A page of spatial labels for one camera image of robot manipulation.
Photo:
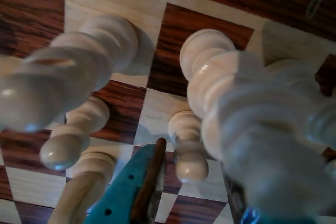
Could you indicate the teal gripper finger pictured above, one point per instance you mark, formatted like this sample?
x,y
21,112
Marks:
x,y
248,214
123,190

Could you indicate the pale wooden pawn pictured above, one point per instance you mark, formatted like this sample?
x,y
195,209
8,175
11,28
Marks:
x,y
68,142
190,166

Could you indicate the pale wooden bishop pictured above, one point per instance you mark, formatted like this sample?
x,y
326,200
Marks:
x,y
78,58

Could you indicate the pale wooden king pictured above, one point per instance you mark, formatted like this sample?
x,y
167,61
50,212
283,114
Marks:
x,y
223,77

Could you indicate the pale wooden queen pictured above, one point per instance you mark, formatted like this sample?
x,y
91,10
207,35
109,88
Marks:
x,y
296,75

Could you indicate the wooden folding chessboard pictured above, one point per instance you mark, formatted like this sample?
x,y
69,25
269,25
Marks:
x,y
236,6

